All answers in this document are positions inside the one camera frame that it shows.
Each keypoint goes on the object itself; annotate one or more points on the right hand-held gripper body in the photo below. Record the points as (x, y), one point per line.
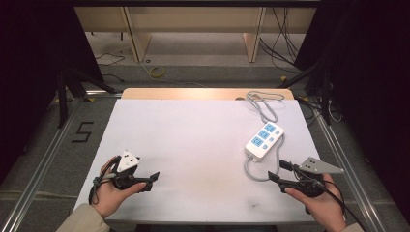
(319, 167)

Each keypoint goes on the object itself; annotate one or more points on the person's left hand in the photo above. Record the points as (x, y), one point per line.
(108, 196)

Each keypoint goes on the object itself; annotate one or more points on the yellow tape roll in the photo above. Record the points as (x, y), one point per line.
(157, 71)

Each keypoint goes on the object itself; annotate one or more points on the white power strip blue sockets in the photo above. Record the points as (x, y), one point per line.
(262, 141)

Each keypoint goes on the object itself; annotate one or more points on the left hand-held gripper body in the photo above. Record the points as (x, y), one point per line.
(124, 165)

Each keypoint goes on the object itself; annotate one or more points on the black curtain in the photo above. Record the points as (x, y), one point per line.
(29, 80)
(374, 80)

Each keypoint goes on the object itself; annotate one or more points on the black metal stand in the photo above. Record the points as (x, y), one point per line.
(324, 93)
(69, 87)

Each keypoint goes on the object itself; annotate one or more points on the person's right hand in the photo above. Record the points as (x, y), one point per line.
(324, 209)

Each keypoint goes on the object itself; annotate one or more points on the aluminium floor rail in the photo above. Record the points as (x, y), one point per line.
(38, 174)
(351, 180)

